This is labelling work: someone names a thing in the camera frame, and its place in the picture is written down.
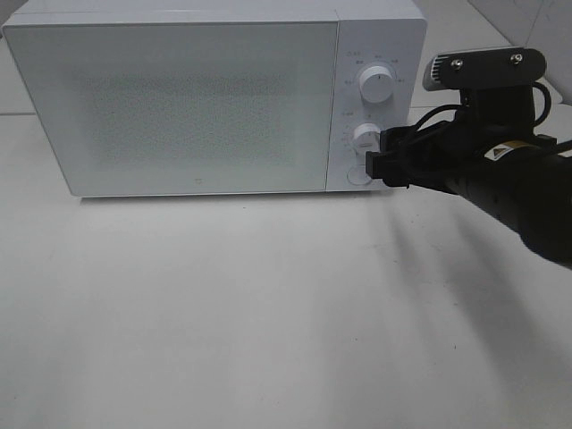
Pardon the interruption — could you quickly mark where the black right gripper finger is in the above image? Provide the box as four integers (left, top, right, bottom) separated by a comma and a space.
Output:
380, 126, 409, 155
366, 151, 409, 188

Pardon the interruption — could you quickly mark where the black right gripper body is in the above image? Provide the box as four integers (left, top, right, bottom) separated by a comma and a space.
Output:
392, 87, 536, 192

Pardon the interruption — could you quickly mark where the white timer knob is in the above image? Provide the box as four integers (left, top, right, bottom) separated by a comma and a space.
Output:
352, 122, 381, 156

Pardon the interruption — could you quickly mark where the round white door button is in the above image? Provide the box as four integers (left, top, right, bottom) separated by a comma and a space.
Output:
347, 165, 372, 187

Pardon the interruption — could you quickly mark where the white microwave door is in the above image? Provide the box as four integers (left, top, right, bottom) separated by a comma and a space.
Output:
5, 22, 337, 197

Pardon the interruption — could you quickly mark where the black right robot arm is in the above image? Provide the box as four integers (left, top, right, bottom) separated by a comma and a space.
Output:
365, 83, 571, 267

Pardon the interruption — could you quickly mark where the upper white power knob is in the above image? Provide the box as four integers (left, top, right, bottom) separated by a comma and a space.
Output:
358, 64, 394, 104

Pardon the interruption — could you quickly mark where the white microwave oven body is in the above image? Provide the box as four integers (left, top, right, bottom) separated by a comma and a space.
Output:
2, 1, 426, 195

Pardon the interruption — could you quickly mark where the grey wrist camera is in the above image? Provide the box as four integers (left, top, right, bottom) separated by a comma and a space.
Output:
423, 46, 547, 91

